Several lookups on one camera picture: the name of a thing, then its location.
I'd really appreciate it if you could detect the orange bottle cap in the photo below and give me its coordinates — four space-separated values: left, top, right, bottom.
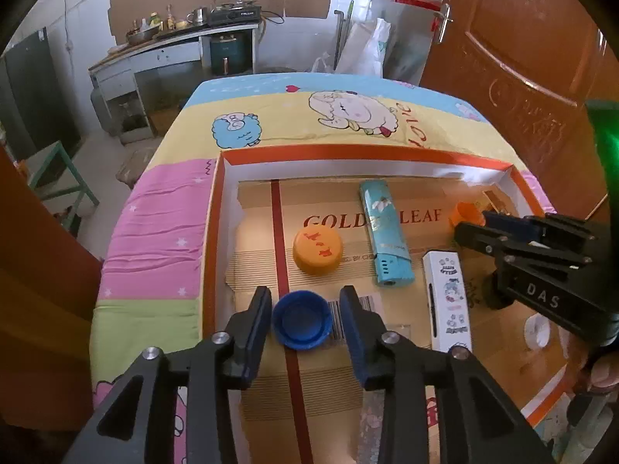
449 201 484 229

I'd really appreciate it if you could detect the cartoon sheep printed blanket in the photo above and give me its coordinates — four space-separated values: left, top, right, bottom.
92 72 619 464

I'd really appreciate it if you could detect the white bottle cap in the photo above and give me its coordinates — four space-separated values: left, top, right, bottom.
525 313 552 349

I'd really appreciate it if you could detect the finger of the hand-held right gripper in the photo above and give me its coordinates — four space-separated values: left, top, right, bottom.
453 221 593 272
482 210 604 252

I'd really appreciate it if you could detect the green wooden stool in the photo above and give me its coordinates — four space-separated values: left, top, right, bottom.
26 140 100 235

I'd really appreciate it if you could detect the gold and brown box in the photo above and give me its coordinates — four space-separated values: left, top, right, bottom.
479 188 520 216

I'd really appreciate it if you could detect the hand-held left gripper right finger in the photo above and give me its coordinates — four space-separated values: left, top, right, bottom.
339 285 554 464

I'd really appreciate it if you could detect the silver door handle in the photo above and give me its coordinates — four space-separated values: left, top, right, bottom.
433 2 455 45

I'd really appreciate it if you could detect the person's right hand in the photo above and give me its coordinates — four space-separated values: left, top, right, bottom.
575 338 619 393

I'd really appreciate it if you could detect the white cartoon cat box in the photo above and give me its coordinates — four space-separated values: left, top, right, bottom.
422 250 474 355

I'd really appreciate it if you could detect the yellow bottle cap red print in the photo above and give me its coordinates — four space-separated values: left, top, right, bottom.
293 226 344 274

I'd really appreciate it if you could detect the dark refrigerator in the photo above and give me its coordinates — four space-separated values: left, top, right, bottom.
0 29 80 160

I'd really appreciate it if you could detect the clear plastic piece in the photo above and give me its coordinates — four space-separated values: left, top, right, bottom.
360 389 388 464

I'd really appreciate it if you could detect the metal bowl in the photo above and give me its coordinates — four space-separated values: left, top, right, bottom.
126 26 160 44

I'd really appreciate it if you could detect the orange rimmed cardboard tray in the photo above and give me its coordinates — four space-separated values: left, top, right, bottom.
199 144 581 464

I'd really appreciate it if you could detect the plain wooden door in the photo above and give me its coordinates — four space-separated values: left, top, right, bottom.
0 145 104 433

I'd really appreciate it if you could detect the metal pipe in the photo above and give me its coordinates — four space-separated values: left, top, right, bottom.
333 2 354 71

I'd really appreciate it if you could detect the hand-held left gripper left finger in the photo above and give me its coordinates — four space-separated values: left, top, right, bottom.
63 286 273 464

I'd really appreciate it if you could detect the dark green air fryer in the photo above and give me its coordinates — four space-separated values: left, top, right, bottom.
210 34 250 75

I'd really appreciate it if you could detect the blue bottle cap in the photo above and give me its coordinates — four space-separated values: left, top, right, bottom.
272 290 333 350

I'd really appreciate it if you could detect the kitchen counter cabinet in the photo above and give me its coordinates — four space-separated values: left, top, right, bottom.
88 22 259 138

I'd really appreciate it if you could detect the grey gas cylinder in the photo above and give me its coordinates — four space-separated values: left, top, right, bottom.
92 89 117 133

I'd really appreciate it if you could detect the wooden door with handle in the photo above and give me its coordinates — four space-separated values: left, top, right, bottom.
382 0 619 233

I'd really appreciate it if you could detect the teal slim box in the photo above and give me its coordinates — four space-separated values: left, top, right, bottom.
359 180 416 287

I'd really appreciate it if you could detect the black gas stove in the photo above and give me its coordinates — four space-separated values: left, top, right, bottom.
208 0 263 27

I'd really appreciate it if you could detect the white plastic bag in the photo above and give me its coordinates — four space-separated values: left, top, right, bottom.
336 18 392 78

